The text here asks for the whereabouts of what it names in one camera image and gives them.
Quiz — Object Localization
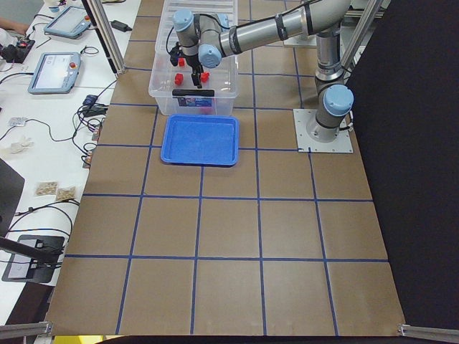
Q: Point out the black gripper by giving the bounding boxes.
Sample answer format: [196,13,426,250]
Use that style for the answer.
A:
[186,55,204,89]

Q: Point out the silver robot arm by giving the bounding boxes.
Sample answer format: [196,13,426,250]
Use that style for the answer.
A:
[169,1,354,143]

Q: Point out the clear plastic storage box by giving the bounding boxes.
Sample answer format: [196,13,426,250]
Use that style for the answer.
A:
[148,53,239,116]

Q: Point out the clear plastic box lid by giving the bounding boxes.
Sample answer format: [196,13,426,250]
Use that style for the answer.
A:
[154,0,239,58]

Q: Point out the blue plastic tray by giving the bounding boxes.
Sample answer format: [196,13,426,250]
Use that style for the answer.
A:
[161,114,240,166]

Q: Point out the black power adapter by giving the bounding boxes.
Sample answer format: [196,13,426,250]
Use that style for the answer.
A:
[110,20,132,32]

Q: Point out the far teach pendant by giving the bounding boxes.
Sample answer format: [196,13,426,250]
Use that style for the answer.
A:
[44,6,91,39]

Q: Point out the teach pendant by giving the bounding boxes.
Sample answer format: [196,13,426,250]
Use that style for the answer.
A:
[44,6,91,39]
[28,52,81,95]

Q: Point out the near teach pendant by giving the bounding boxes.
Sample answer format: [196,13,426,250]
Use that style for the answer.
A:
[28,52,81,95]

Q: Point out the black device on desk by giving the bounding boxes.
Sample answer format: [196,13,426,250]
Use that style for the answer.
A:
[1,38,35,64]

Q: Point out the black box latch handle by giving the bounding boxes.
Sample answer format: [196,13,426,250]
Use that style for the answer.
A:
[172,89,215,97]

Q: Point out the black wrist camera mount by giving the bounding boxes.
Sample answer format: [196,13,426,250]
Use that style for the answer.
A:
[169,42,181,67]

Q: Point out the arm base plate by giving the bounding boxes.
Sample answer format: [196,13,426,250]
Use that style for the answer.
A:
[293,109,354,154]
[283,35,316,49]

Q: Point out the aluminium frame post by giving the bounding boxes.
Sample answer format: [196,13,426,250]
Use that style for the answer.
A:
[82,0,126,75]

